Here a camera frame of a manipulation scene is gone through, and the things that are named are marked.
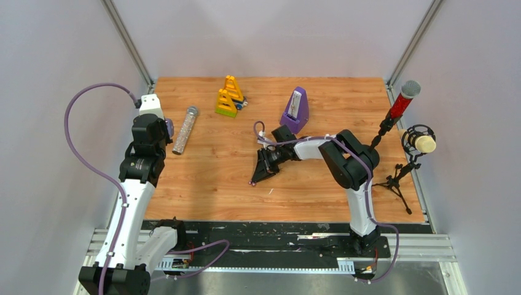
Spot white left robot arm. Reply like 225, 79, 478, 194
78, 114, 188, 294

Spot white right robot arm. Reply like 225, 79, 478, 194
249, 125, 380, 257

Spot red microphone on stand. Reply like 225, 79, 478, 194
369, 80, 421, 151

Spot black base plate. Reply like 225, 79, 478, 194
144, 219, 434, 270

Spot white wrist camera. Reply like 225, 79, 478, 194
139, 93, 165, 119
257, 130, 272, 148

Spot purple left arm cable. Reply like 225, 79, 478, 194
64, 83, 230, 295

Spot yellow toy block on car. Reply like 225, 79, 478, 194
224, 75, 248, 111

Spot purple-grey earbud charging case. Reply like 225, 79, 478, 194
165, 118, 174, 139

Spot purple metronome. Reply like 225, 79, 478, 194
280, 87, 310, 134

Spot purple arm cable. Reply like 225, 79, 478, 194
64, 83, 230, 295
253, 120, 401, 284

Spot silver glitter microphone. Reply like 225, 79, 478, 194
173, 106, 199, 155

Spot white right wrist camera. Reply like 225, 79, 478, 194
257, 130, 272, 148

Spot yellow toy block tower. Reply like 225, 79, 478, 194
215, 89, 238, 118

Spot beige microphone in shock mount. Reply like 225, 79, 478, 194
372, 124, 437, 215

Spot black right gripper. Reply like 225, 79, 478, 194
253, 146, 288, 184

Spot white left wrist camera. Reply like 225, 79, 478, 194
139, 93, 165, 119

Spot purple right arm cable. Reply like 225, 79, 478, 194
253, 120, 401, 284

